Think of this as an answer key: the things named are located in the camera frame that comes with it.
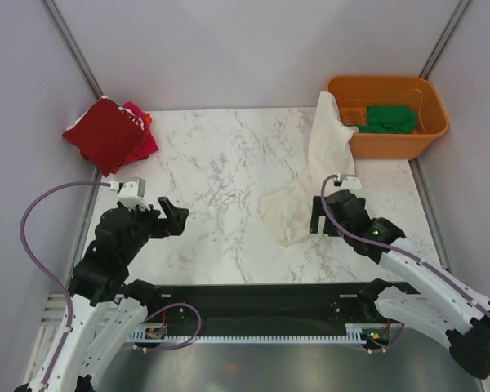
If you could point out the right corner aluminium post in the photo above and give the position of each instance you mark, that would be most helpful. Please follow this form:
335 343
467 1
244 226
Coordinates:
450 28

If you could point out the orange plastic basket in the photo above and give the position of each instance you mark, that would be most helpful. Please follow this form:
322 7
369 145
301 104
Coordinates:
356 93

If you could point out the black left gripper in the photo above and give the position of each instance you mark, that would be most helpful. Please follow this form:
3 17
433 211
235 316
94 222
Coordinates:
163 226

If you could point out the orange folded t shirt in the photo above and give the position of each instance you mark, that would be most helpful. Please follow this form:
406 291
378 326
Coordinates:
148 119

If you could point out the green t shirt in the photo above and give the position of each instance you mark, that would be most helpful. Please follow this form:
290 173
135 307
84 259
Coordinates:
392 119

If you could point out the dark red folded t shirt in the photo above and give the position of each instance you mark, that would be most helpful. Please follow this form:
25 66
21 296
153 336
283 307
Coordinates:
106 136

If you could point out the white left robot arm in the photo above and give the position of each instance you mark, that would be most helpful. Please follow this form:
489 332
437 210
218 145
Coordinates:
101 309

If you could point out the white slotted cable duct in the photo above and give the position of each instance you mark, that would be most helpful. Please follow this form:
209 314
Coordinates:
350 333

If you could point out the pink folded t shirt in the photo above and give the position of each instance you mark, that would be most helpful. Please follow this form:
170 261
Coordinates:
149 145

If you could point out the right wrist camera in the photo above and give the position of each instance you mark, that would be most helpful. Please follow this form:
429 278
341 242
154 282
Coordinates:
342 181

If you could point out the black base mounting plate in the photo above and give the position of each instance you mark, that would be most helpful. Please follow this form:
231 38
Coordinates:
254 308

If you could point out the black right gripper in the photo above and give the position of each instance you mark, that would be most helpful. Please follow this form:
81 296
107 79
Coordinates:
316 211

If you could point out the aluminium frame rail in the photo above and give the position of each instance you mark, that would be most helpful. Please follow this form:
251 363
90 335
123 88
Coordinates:
54 308

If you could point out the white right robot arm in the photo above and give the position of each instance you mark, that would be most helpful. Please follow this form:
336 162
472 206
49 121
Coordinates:
444 309

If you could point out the cream white t shirt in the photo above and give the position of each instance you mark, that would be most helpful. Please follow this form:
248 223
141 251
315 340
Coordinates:
286 213

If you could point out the corner aluminium post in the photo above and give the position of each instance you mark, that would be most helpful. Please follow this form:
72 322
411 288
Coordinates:
66 35
450 28

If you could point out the left corner aluminium post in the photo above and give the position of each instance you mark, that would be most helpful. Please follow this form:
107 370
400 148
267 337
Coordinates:
66 35

